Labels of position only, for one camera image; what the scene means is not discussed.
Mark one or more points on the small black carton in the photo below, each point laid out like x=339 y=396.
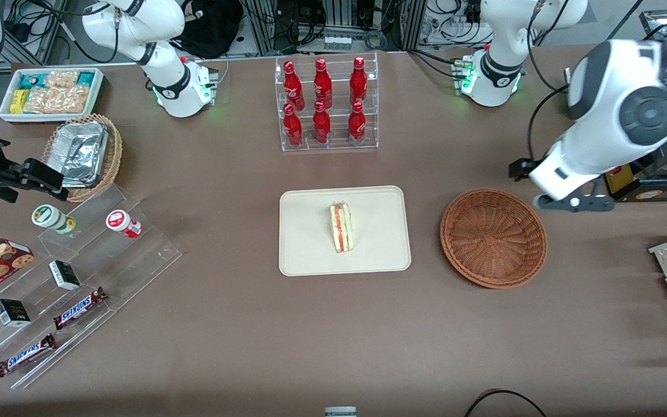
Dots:
x=64 y=275
x=12 y=313

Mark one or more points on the aluminium foil container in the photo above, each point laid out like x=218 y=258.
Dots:
x=81 y=153

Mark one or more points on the green lid small bottle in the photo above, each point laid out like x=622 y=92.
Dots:
x=50 y=217

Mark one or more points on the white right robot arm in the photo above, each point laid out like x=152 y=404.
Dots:
x=165 y=87

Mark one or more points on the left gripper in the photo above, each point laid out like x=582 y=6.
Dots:
x=520 y=168

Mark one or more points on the brown round wicker basket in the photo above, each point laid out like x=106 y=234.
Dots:
x=472 y=260

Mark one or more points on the brown Snickers bar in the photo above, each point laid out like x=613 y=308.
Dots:
x=25 y=355
x=79 y=308

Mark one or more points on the red cola bottle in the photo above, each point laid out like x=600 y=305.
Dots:
x=322 y=84
x=293 y=130
x=358 y=81
x=357 y=126
x=321 y=127
x=293 y=87

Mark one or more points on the triangular sandwich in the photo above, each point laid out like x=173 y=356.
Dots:
x=342 y=229

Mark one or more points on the black fabric bag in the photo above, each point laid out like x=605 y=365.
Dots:
x=212 y=26

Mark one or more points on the red lid small bottle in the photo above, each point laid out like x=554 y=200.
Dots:
x=120 y=222

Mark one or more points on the grey power strip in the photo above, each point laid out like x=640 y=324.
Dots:
x=337 y=43

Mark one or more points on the clear acrylic bottle rack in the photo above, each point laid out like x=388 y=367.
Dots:
x=337 y=142

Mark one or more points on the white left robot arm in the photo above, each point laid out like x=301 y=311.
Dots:
x=634 y=69

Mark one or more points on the teal snack packet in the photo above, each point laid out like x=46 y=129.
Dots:
x=31 y=81
x=85 y=79

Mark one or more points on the white rectangular snack bin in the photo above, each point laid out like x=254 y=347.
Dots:
x=4 y=113

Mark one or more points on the light tan wicker basket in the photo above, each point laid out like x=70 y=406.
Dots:
x=112 y=162

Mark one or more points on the aluminium frame rack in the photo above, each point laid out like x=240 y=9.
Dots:
x=264 y=26

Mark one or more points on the beige rectangular tray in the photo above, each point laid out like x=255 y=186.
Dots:
x=310 y=255

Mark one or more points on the clear rice cracker bag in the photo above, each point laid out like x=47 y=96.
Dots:
x=61 y=79
x=55 y=101

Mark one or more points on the clear acrylic step display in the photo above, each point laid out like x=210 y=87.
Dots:
x=136 y=260

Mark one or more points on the yellow snack packet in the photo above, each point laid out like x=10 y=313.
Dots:
x=18 y=101

